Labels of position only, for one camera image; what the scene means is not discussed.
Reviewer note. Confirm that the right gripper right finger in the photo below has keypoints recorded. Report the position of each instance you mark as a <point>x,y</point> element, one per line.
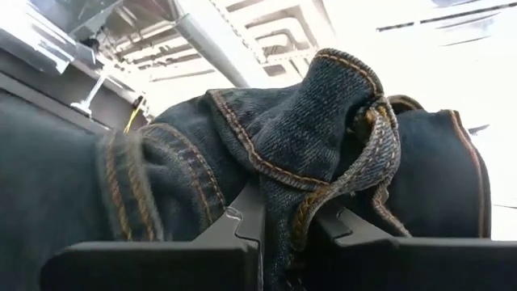
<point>404,266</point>

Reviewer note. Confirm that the dark denim jeans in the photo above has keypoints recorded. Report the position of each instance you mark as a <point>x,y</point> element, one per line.
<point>303,133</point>

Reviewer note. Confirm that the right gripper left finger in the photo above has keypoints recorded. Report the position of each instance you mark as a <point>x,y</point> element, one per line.
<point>161,266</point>

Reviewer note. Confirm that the grey ceiling pipe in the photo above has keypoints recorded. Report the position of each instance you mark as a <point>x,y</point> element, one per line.
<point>210,52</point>

